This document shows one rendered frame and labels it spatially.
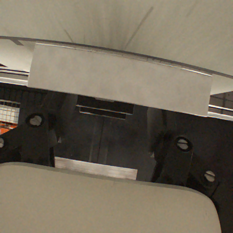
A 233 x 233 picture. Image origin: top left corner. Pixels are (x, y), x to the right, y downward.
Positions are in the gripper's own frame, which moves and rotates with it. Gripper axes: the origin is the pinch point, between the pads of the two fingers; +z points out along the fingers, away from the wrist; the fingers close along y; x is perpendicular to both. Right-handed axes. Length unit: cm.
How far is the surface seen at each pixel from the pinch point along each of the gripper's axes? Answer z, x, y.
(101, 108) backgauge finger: 16.0, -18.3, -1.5
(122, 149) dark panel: 27, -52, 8
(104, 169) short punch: -0.4, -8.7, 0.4
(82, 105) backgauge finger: 16.0, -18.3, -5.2
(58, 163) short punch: -0.6, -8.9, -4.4
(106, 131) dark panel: 31, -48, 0
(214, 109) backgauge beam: 23.0, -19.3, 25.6
